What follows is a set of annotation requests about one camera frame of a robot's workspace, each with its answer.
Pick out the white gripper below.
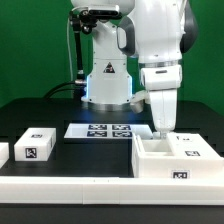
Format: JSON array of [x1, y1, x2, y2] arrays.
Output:
[[149, 89, 177, 133]]

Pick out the white block at left edge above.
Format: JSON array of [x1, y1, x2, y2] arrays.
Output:
[[0, 142, 9, 168]]

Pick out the white cabinet body box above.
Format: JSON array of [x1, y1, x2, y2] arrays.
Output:
[[131, 135, 224, 179]]

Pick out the white base tag plate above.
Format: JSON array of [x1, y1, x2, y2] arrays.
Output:
[[64, 123, 153, 140]]

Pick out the black base cables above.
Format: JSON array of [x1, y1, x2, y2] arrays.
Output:
[[43, 79, 88, 100]]

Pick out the white cabinet top block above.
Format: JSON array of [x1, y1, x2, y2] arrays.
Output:
[[14, 128, 56, 161]]

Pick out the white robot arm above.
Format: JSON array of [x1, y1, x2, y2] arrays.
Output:
[[69, 0, 197, 134]]

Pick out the white L-shaped table fence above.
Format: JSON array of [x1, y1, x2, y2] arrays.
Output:
[[0, 176, 224, 205]]

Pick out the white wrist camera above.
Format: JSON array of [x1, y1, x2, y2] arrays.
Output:
[[130, 90, 150, 113]]

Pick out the black camera on stand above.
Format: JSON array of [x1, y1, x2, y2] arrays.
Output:
[[81, 5, 121, 20]]

